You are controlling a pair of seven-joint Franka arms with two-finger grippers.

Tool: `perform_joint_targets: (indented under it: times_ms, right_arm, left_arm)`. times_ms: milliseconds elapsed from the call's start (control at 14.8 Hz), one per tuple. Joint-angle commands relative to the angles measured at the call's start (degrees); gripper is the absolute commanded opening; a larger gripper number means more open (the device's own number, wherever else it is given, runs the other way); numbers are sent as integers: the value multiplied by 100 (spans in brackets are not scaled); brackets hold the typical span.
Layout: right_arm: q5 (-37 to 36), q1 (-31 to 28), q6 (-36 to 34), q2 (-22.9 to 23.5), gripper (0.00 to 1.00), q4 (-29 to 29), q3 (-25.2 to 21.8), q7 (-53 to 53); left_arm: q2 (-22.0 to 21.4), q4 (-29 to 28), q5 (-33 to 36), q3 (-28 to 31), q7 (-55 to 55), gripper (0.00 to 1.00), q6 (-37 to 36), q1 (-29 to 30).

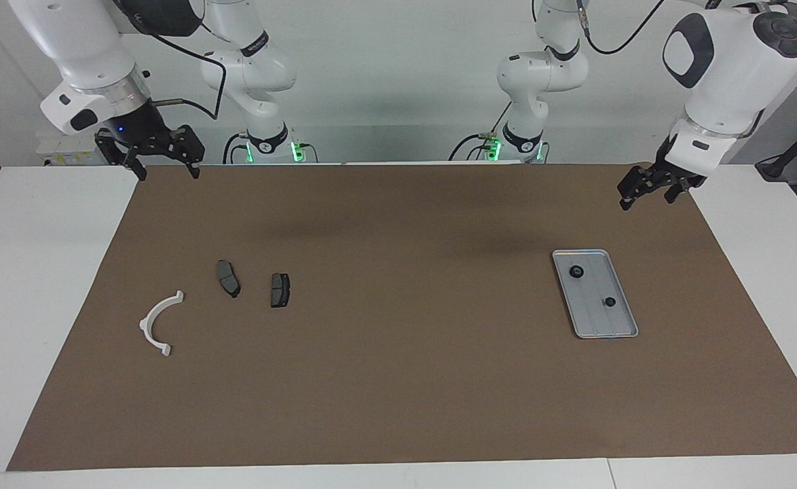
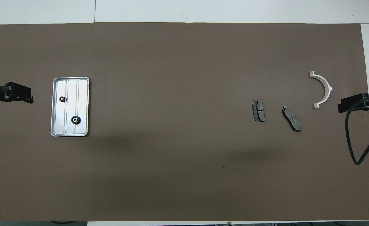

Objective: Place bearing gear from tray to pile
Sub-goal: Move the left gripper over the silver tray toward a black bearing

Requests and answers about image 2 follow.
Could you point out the brown table mat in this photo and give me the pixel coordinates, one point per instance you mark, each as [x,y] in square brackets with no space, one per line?
[184,157]

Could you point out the silver metal tray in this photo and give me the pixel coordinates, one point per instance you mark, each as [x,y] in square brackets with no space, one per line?
[82,94]

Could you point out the large black bearing gear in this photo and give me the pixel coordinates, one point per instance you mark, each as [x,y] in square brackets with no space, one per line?
[75,120]

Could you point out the rectangular dark brake pad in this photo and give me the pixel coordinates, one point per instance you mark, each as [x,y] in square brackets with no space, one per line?
[259,110]

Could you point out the small black bearing gear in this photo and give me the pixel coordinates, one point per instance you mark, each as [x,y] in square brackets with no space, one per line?
[62,99]

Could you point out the elongated dark brake pad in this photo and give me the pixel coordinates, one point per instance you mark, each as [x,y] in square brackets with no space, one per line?
[292,118]

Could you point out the white semicircular bracket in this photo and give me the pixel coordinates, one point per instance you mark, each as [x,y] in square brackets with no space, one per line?
[328,91]

